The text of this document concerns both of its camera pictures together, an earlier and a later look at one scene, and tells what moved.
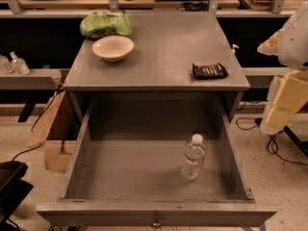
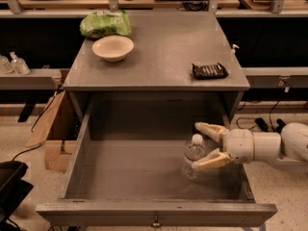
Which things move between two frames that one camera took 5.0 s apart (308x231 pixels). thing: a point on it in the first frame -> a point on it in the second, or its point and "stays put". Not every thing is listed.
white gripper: x=295 y=43 -> x=239 y=145
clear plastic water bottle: x=194 y=153 stays put
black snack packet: x=210 y=71 stays put
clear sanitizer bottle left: x=5 y=65 stays put
